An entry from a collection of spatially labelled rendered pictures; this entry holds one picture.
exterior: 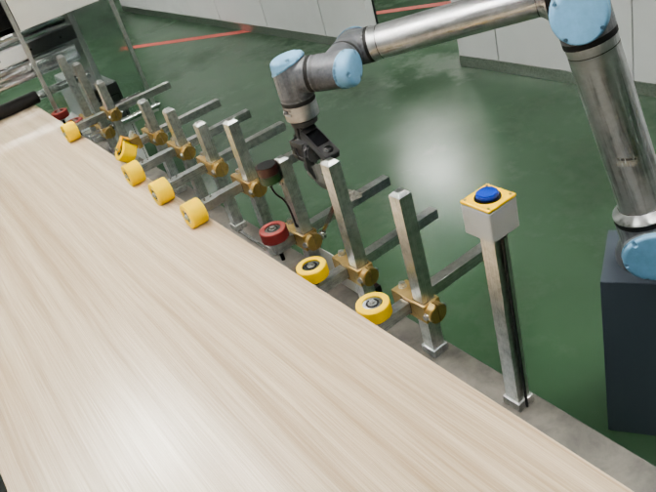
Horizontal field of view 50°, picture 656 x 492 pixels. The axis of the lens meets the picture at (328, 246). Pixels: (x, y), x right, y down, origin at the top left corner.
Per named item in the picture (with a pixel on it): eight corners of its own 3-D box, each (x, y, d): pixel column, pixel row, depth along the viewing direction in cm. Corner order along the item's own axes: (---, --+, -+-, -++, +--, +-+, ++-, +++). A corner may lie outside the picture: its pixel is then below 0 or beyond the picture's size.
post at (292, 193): (326, 290, 214) (282, 152, 189) (333, 295, 212) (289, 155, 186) (317, 297, 213) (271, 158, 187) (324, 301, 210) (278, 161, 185)
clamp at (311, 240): (299, 230, 210) (294, 217, 207) (324, 245, 200) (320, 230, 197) (283, 240, 208) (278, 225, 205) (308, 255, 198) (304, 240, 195)
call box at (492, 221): (491, 218, 132) (486, 182, 127) (520, 228, 126) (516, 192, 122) (465, 236, 129) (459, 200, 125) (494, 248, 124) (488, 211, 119)
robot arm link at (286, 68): (297, 59, 167) (261, 64, 171) (311, 106, 174) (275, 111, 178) (310, 44, 174) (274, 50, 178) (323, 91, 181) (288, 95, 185)
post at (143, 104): (188, 203, 290) (143, 97, 265) (192, 206, 288) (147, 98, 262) (182, 207, 289) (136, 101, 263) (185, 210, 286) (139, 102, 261)
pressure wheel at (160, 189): (160, 172, 228) (174, 187, 225) (163, 186, 235) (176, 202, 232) (144, 180, 226) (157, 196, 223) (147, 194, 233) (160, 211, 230)
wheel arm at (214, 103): (218, 104, 288) (215, 98, 286) (221, 105, 285) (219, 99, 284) (139, 143, 274) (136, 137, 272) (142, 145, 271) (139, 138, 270)
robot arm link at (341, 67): (360, 38, 172) (313, 45, 177) (347, 56, 163) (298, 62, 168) (368, 74, 177) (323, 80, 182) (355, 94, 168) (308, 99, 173)
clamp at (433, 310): (411, 293, 173) (407, 277, 170) (450, 314, 163) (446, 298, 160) (392, 307, 170) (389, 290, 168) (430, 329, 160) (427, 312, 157)
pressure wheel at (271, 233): (287, 248, 208) (275, 216, 202) (302, 257, 202) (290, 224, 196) (265, 262, 205) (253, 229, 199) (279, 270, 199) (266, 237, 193)
